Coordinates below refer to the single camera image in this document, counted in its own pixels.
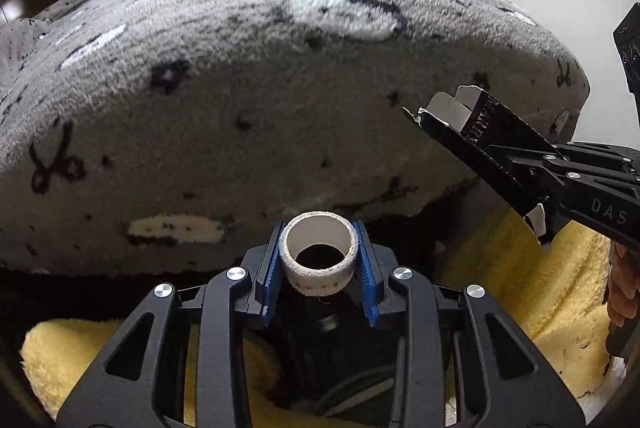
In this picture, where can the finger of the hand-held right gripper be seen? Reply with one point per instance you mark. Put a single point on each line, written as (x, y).
(595, 155)
(545, 178)

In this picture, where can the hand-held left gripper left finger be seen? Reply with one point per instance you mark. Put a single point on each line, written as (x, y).
(270, 278)

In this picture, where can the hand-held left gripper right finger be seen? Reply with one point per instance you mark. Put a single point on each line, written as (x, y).
(367, 278)

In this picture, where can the white tape roll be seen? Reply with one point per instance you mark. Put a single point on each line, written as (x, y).
(320, 280)

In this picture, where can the black carton box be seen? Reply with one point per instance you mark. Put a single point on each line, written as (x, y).
(465, 142)

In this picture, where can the person's right hand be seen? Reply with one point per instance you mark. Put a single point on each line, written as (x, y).
(622, 283)

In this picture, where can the yellow fluffy blanket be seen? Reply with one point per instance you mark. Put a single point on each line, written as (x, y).
(550, 288)

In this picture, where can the grey printed bed blanket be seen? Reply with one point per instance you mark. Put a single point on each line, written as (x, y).
(250, 107)

